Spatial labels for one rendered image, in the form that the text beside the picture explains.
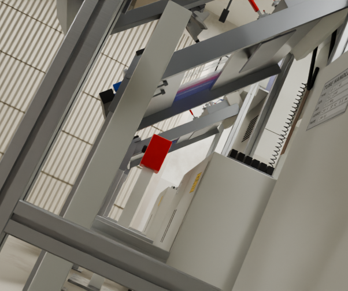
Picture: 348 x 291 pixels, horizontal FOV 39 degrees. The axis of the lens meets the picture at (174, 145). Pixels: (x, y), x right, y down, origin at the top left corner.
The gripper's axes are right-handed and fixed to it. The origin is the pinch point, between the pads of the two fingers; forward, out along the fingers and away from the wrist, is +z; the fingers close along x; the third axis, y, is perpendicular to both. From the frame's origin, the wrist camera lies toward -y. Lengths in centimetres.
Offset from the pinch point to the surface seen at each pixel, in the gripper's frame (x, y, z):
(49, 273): -60, -77, 38
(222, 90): 36.0, 6.8, 15.4
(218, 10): 336, 153, -93
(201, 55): -32.0, -14.3, 11.2
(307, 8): -32.1, 20.6, 16.6
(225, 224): -32, -36, 54
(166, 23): -60, -26, 7
